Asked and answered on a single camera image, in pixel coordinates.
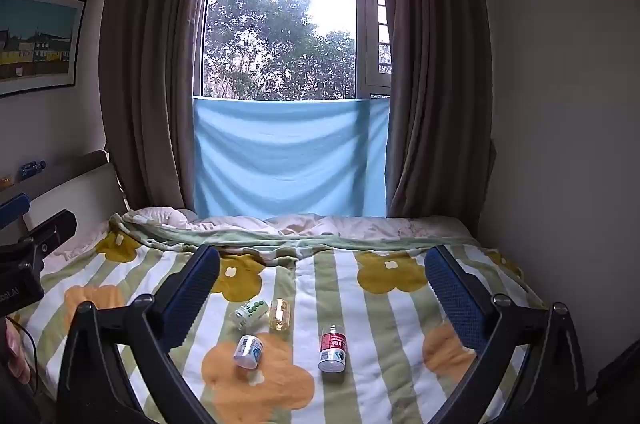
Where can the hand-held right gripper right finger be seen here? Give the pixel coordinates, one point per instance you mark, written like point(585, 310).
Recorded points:
point(455, 294)

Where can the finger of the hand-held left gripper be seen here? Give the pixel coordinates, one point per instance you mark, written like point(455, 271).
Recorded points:
point(12, 209)

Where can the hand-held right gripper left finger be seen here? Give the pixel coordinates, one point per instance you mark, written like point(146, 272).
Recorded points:
point(192, 291)

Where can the clear yellow bottle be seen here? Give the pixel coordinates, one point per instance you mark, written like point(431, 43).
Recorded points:
point(279, 315)

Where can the person's left hand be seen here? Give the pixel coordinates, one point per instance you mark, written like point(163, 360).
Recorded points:
point(17, 354)

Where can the small orange object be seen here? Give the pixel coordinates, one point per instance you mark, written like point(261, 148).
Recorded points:
point(5, 182)

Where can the white bottle with green dots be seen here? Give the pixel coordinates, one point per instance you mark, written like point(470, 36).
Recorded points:
point(250, 310)

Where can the bed headboard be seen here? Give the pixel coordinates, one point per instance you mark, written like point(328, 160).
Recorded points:
point(85, 194)

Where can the white bottle with blue label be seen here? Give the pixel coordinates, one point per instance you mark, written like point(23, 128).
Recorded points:
point(248, 350)

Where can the striped flower blanket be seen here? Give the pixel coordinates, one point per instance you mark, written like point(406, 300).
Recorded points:
point(350, 304)

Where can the white quilt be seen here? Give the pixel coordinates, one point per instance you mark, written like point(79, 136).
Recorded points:
point(350, 226)

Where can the red and white can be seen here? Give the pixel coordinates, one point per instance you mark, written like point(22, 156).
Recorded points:
point(332, 349)

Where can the light blue cloth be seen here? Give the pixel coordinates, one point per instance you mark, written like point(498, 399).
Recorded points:
point(290, 154)

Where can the black object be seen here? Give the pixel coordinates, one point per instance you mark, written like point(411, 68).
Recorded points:
point(617, 384)

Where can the brown curtain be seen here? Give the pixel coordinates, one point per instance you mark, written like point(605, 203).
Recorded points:
point(150, 79)
point(435, 104)

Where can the window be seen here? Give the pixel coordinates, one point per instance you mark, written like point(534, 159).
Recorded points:
point(280, 4)

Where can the framed wall picture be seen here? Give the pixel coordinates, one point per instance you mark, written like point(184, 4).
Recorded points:
point(35, 39)

